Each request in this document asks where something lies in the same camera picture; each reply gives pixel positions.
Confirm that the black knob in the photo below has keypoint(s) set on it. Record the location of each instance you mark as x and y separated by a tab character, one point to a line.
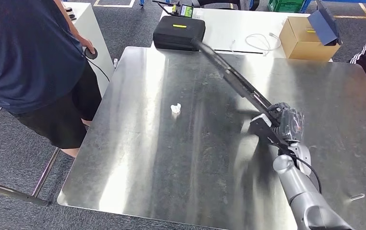
69	9
72	16

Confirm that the person's left hand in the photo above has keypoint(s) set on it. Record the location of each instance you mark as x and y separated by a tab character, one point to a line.
88	45

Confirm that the stainless steel workbench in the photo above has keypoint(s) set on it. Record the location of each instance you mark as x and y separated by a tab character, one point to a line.
170	158

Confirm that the green plastic crate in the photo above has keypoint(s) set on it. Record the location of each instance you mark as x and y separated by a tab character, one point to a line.
284	5

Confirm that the cardboard box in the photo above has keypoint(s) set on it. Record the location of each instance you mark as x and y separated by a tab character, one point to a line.
300	47

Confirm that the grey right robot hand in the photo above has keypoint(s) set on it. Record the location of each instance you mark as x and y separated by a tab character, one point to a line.
289	122

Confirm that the dark blue folder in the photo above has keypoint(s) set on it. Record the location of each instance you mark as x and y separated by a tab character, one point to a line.
322	27

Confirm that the white table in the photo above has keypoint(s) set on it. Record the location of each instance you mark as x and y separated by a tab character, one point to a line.
233	22

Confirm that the black carrying case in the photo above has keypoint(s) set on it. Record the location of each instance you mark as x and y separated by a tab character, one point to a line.
176	36

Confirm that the black plastic car part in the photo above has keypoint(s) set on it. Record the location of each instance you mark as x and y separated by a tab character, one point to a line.
230	76

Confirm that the black chair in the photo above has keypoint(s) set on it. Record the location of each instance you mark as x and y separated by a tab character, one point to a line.
254	3

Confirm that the controller with screen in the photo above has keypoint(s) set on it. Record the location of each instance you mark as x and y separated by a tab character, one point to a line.
186	11

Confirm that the black round puck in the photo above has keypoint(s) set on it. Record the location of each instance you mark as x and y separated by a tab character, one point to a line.
92	56

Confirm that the small white plastic clip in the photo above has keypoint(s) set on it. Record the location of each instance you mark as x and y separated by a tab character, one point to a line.
175	108

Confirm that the person's left forearm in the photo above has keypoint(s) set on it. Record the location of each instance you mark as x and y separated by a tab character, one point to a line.
71	25

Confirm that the white cabinet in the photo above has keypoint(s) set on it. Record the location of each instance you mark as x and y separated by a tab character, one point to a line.
87	19

